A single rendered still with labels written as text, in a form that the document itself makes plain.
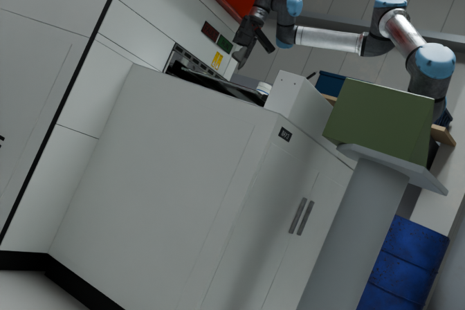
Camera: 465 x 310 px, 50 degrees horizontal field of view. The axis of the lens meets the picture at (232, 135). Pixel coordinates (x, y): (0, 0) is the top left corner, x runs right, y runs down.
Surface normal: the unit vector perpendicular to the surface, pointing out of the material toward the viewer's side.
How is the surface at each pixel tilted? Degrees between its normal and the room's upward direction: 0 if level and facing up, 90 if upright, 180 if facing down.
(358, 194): 90
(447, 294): 90
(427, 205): 90
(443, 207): 90
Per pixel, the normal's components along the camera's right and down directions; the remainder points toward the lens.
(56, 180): 0.80, 0.32
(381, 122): -0.54, -0.28
